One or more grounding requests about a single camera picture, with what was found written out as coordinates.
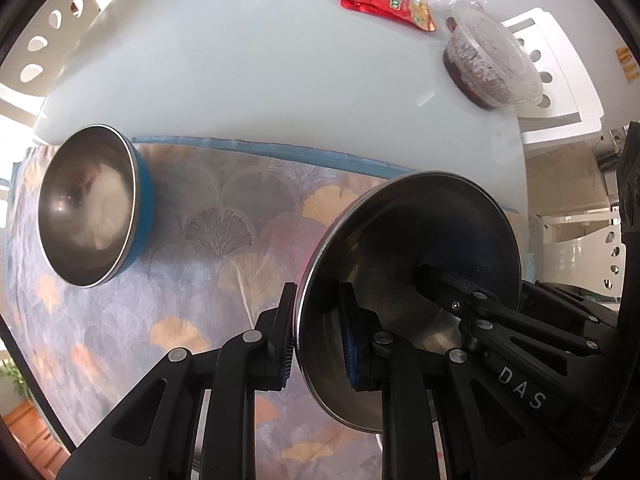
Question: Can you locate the red steel bowl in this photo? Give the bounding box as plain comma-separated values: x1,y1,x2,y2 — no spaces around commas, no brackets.
294,171,522,432

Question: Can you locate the blue steel bowl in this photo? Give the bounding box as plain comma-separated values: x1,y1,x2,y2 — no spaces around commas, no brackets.
38,125,155,288

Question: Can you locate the white chair right side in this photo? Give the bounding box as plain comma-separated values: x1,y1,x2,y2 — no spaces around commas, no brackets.
502,8,604,150

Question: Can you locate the ginkgo pattern tablecloth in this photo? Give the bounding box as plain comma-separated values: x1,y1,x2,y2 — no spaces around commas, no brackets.
3,134,532,480

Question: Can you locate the clear plastic food container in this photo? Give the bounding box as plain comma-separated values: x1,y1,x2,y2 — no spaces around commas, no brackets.
442,1,542,110

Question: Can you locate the red snack packet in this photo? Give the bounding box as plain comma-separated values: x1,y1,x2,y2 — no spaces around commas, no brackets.
340,0,436,32

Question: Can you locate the cream dining chair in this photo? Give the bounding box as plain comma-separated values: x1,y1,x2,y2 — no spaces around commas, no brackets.
1,0,112,127

